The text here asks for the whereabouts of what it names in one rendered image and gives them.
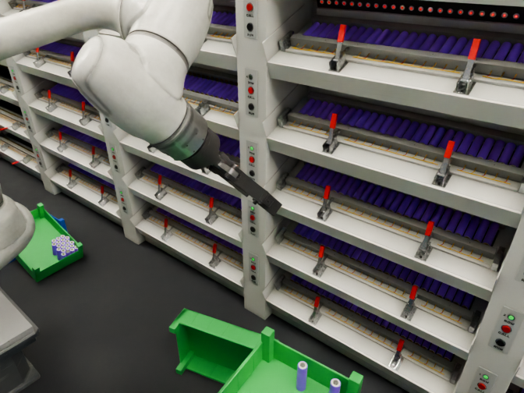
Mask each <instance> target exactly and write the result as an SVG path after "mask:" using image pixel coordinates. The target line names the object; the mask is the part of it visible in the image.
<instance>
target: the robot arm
mask: <svg viewBox="0 0 524 393"><path fill-rule="evenodd" d="M213 8H214V5H213V1H212V0H59V1H56V2H51V3H48V4H46V5H41V6H38V7H35V8H32V9H28V10H25V11H22V12H18V13H14V14H12V15H8V16H4V17H1V18H0V61H1V60H4V59H7V58H11V57H13V56H15V55H19V54H22V53H24V52H26V51H30V50H33V49H35V48H39V47H41V46H44V45H46V44H50V43H52V42H55V41H59V40H61V39H63V38H66V37H70V36H72V35H75V34H79V33H82V32H85V31H88V30H98V29H105V30H113V31H115V32H117V33H119V34H120V37H121V38H122V39H121V38H118V37H113V36H108V35H96V36H94V37H92V38H91V39H90V40H88V41H87V42H86V43H85V44H84V46H83V47H82V48H81V49H80V51H79V53H78V54H77V56H76V59H75V61H74V63H73V68H72V80H73V84H74V85H75V87H76V88H77V90H78V91H79V92H80V93H81V94H82V95H83V96H84V97H85V98H86V99H87V100H88V101H89V102H90V103H91V104H92V105H93V106H94V107H95V108H96V109H97V110H98V111H99V112H100V113H101V114H102V115H103V116H104V117H105V118H107V119H108V120H109V121H111V122H112V123H113V124H115V125H116V126H118V127H119V128H120V129H122V130H123V131H125V132H127V133H128V134H130V135H132V136H134V137H137V138H140V139H142V140H145V141H147V142H148V143H149V144H150V145H151V146H152V147H155V148H157V149H158V150H159V151H160V152H161V153H163V154H166V155H168V156H170V157H171V158H173V159H174V161H181V162H182V163H183V164H185V165H186V166H188V167H189V168H191V169H194V170H198V169H202V168H207V169H209V170H210V171H211V172H213V173H214V174H217V175H219V176H221V177H222V178H223V179H224V180H225V181H226V182H228V183H229V184H230V185H231V186H233V187H234V188H236V189H237V190H238V191H239V192H240V193H241V194H243V195H244V196H245V197H248V196H249V195H250V196H251V197H252V198H253V199H252V200H253V204H255V205H256V204H258V205H260V206H261V207H262V208H263V209H265V210H266V211H267V212H268V213H269V214H271V215H272V216H275V214H276V213H277V212H278V210H279V209H280V207H281V206H282V204H281V203H280V202H279V201H278V200H276V199H275V198H274V197H273V196H272V195H271V194H270V193H269V192H268V191H267V190H265V189H264V188H262V187H261V186H260V185H258V184H257V183H256V182H255V181H253V180H252V179H251V178H250V177H249V176H248V175H247V174H245V173H244V172H243V171H242V170H240V169H239V166H238V165H236V164H235V163H234V162H232V161H231V160H229V158H228V156H227V155H226V154H225V153H223V152H220V151H219V149H220V139H219V137H218V135H217V134H216V133H215V132H213V131H212V130H211V129H210V128H209V127H208V126H207V121H206V119H205V118H204V117H203V116H202V115H201V114H200V113H199V112H197V111H196V110H195V109H194V108H193V107H192V106H191V105H190V104H189V102H187V101H185V100H184V99H183V98H182V95H183V87H184V82H185V78H186V74H187V72H188V70H189V68H190V66H191V65H192V63H193V62H194V60H195V59H196V57H197V56H198V54H199V52H200V49H201V48H202V45H203V43H204V40H205V38H206V36H207V32H208V30H209V26H210V24H211V18H212V14H213ZM34 231H35V221H34V217H33V215H32V214H31V213H30V211H29V210H28V209H27V208H26V207H24V206H23V205H22V204H19V203H17V202H15V201H13V200H12V199H11V198H10V197H8V196H6V195H4V194H2V189H1V185H0V270H1V269H2V268H3V267H4V266H5V265H7V264H8V263H9V262H10V261H12V260H13V259H14V258H15V257H17V256H18V255H19V254H20V253H21V252H22V251H23V250H24V249H25V248H26V247H27V245H28V244H29V242H30V241H31V239H32V237H33V235H34Z"/></svg>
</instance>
